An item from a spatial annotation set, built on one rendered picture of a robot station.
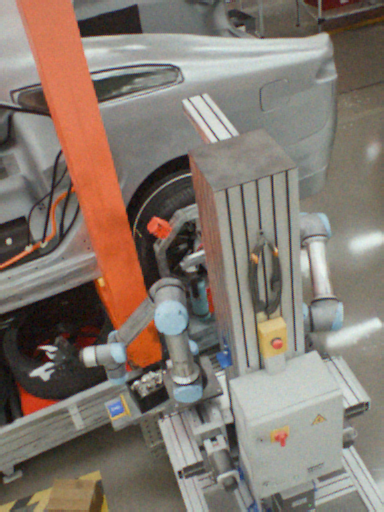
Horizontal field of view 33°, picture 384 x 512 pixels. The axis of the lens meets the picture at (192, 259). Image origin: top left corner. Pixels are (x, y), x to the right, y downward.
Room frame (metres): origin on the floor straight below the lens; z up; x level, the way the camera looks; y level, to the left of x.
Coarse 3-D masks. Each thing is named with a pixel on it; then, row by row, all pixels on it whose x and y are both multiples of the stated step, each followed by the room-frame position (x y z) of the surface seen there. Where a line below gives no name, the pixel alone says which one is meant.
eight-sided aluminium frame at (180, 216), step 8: (184, 208) 2.63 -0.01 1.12; (192, 208) 2.63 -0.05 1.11; (176, 216) 2.60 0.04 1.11; (184, 216) 2.57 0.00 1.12; (192, 216) 2.59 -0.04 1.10; (176, 224) 2.56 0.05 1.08; (176, 232) 2.56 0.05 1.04; (160, 240) 2.58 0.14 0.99; (168, 240) 2.54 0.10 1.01; (160, 248) 2.53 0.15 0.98; (160, 256) 2.53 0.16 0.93; (160, 264) 2.53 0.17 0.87; (160, 272) 2.57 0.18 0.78; (168, 272) 2.53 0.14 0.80; (184, 280) 2.60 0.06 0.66; (208, 280) 2.62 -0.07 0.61
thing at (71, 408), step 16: (112, 384) 2.20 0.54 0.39; (64, 400) 2.15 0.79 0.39; (80, 400) 2.14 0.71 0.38; (96, 400) 2.16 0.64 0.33; (32, 416) 2.09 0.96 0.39; (48, 416) 2.09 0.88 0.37; (64, 416) 2.11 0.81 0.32; (80, 416) 2.12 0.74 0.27; (0, 432) 2.03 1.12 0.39; (16, 432) 2.04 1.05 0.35; (32, 432) 2.06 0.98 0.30; (0, 448) 2.01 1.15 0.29
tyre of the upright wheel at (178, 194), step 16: (176, 176) 2.85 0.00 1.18; (160, 192) 2.77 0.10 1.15; (176, 192) 2.72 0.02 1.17; (192, 192) 2.69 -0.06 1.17; (144, 208) 2.75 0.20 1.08; (160, 208) 2.66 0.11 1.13; (176, 208) 2.65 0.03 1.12; (144, 224) 2.67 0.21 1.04; (144, 240) 2.61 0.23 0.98; (144, 256) 2.60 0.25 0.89
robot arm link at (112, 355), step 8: (112, 344) 1.67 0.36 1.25; (120, 344) 1.67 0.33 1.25; (96, 352) 1.65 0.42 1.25; (104, 352) 1.64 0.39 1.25; (112, 352) 1.64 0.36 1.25; (120, 352) 1.63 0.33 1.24; (96, 360) 1.63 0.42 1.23; (104, 360) 1.63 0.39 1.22; (112, 360) 1.62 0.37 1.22; (120, 360) 1.62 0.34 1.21; (112, 368) 1.62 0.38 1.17
